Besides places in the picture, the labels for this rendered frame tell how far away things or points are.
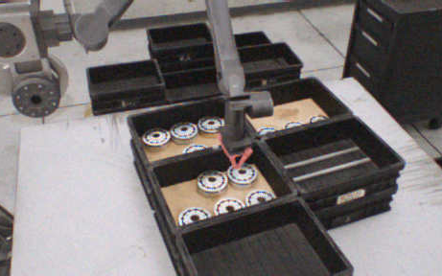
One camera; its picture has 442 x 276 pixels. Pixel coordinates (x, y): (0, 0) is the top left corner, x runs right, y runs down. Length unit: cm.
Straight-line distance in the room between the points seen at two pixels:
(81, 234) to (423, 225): 117
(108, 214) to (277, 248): 63
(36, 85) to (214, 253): 74
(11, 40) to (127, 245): 77
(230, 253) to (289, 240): 18
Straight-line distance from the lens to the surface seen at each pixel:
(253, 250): 150
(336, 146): 189
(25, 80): 162
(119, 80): 293
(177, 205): 162
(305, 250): 151
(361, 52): 325
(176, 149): 183
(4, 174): 321
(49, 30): 127
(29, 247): 178
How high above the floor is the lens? 198
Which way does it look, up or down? 38 degrees down
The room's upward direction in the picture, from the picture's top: straight up
